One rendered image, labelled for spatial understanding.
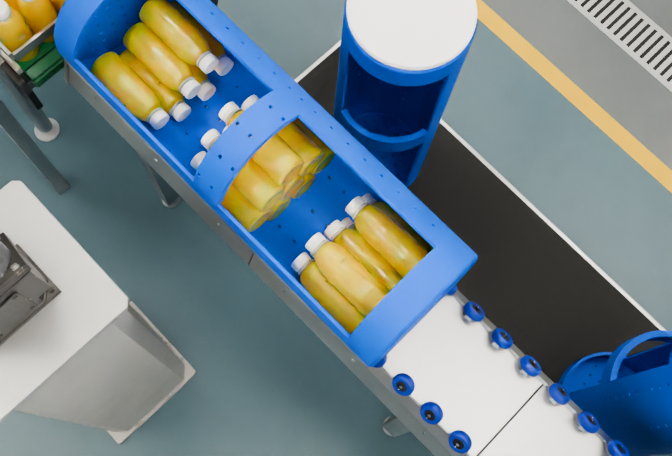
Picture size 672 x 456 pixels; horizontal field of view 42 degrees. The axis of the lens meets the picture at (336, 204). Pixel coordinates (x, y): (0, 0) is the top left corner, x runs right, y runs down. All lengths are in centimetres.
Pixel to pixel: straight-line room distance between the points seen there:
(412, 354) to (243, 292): 105
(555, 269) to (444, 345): 97
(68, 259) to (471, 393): 81
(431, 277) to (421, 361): 32
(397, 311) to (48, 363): 60
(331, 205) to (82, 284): 52
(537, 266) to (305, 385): 78
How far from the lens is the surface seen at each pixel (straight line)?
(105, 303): 158
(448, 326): 179
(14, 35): 195
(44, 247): 163
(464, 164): 272
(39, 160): 264
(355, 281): 157
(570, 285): 269
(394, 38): 185
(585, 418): 178
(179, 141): 182
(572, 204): 292
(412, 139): 221
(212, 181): 159
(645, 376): 198
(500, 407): 179
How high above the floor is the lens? 267
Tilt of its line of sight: 73 degrees down
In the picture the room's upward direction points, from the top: 8 degrees clockwise
